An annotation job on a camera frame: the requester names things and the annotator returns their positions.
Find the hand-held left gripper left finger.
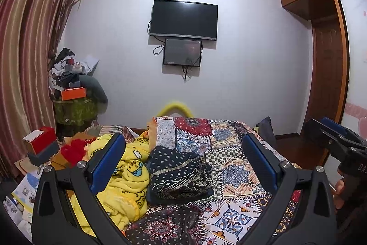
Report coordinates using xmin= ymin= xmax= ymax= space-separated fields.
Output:
xmin=31 ymin=132 xmax=130 ymax=245

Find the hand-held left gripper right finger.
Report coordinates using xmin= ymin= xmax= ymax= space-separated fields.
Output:
xmin=240 ymin=134 xmax=336 ymax=245

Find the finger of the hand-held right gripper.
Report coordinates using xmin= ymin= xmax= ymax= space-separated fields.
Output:
xmin=304 ymin=118 xmax=352 ymax=162
xmin=319 ymin=117 xmax=367 ymax=149

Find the dark blue patterned garment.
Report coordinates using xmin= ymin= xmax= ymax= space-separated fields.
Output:
xmin=146 ymin=145 xmax=215 ymax=204

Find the pile of clothes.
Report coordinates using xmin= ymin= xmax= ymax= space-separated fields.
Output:
xmin=47 ymin=47 xmax=101 ymax=98

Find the person's right hand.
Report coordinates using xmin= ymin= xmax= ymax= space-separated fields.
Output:
xmin=335 ymin=178 xmax=346 ymax=209

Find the yellow cartoon blanket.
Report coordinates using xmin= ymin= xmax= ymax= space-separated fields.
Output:
xmin=68 ymin=130 xmax=152 ymax=237

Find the patchwork patterned bedsheet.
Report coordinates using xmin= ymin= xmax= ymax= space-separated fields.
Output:
xmin=125 ymin=116 xmax=305 ymax=245

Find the striped cloth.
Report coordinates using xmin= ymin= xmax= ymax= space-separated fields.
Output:
xmin=86 ymin=124 xmax=139 ymax=143

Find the dark blue pillow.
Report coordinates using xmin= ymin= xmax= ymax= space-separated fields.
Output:
xmin=253 ymin=116 xmax=277 ymax=148

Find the red plush toy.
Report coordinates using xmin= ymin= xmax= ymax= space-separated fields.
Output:
xmin=60 ymin=138 xmax=96 ymax=169

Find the orange cloth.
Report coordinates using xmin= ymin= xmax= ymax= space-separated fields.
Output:
xmin=146 ymin=118 xmax=159 ymax=149

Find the grey box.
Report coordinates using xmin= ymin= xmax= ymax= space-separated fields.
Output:
xmin=27 ymin=141 xmax=61 ymax=169

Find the white sliding wardrobe door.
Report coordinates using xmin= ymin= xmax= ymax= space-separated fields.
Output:
xmin=335 ymin=0 xmax=367 ymax=131

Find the red box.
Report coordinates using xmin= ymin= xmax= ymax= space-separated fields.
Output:
xmin=22 ymin=126 xmax=57 ymax=155

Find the orange box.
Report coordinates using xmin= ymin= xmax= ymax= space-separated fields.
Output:
xmin=60 ymin=87 xmax=87 ymax=101

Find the yellow foam tube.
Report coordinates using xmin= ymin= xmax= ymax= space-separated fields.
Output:
xmin=156 ymin=100 xmax=194 ymax=120

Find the flat cardboard piece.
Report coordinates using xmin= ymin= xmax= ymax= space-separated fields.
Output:
xmin=14 ymin=158 xmax=39 ymax=177

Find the white printed booklet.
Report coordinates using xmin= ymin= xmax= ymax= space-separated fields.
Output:
xmin=11 ymin=173 xmax=39 ymax=214

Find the striped brown curtain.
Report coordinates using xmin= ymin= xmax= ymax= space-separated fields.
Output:
xmin=0 ymin=0 xmax=87 ymax=178

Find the small wall monitor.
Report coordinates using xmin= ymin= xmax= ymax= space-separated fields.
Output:
xmin=162 ymin=37 xmax=202 ymax=68

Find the wall television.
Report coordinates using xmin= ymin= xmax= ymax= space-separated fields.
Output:
xmin=149 ymin=0 xmax=219 ymax=41

